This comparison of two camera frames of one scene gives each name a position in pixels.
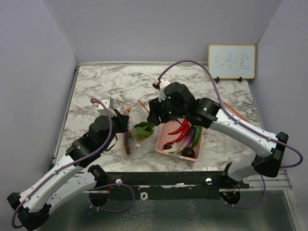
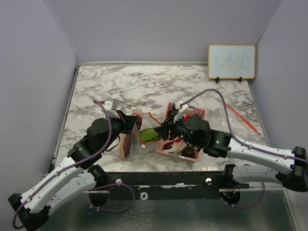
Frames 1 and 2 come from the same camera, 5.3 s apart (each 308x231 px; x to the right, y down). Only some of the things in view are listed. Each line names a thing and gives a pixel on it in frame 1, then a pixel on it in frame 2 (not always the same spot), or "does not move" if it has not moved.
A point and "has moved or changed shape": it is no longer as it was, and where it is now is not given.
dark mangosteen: [188, 152] does not move
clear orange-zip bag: [139, 128] has moved or changed shape
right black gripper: [155, 112] to [164, 129]
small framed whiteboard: [232, 61] does not move
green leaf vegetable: [143, 129] to [149, 134]
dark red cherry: [166, 147] does not move
